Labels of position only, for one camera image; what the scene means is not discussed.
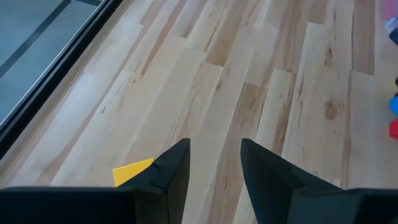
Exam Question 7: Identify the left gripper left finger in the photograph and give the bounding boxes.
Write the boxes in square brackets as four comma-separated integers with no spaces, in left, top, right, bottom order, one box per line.
[119,138,192,224]

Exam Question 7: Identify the yellow wooden block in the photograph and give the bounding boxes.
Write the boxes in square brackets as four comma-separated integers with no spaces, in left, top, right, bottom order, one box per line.
[112,157,155,188]

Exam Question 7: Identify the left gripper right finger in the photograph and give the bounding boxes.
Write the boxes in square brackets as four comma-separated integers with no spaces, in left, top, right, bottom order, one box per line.
[240,138,345,224]

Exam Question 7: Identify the blue wooden block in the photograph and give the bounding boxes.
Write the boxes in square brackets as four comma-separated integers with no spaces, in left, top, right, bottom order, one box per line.
[388,95,398,116]

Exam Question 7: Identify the red wooden block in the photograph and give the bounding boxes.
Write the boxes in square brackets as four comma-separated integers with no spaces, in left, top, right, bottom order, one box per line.
[388,119,398,140]

